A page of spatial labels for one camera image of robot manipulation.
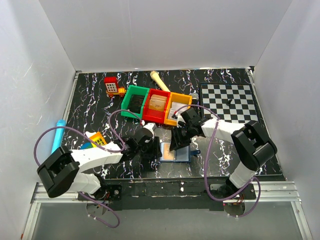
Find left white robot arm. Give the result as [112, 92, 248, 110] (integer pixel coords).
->
[36, 123, 162, 200]

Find black cards stack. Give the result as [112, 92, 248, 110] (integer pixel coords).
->
[127, 94, 145, 114]

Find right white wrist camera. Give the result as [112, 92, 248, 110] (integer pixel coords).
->
[172, 113, 186, 128]

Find orange plastic bin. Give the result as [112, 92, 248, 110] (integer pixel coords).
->
[164, 92, 192, 126]

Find green plastic bin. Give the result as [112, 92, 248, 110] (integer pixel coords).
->
[121, 85, 150, 119]

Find black white chessboard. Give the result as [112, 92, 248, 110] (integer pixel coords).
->
[199, 82, 265, 127]

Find red toy window block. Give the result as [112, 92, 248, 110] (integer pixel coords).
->
[104, 76, 118, 94]

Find gold VIP credit card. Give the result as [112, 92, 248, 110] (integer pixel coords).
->
[162, 142, 176, 161]

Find tan cards stack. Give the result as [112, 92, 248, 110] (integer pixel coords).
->
[148, 94, 167, 112]

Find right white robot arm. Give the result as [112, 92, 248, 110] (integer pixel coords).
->
[169, 107, 278, 199]

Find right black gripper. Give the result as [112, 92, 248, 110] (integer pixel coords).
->
[169, 124, 195, 151]

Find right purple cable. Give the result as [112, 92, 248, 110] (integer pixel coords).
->
[172, 104, 262, 218]

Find white cards stack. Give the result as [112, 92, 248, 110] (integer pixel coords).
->
[167, 101, 188, 120]

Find cream toy microphone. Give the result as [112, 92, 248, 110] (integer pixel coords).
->
[150, 71, 170, 92]

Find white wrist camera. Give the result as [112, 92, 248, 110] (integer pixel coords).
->
[172, 113, 186, 128]
[143, 122, 157, 138]

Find black glitter microphone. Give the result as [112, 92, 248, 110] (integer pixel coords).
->
[191, 93, 199, 101]

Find blue leather card holder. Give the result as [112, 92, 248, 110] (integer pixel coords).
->
[160, 142, 201, 163]

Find red plastic bin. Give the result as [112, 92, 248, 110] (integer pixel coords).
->
[142, 88, 171, 124]

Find blue toy microphone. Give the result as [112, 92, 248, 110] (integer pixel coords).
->
[51, 119, 66, 153]

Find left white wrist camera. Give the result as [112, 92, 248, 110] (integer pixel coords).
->
[143, 122, 157, 138]

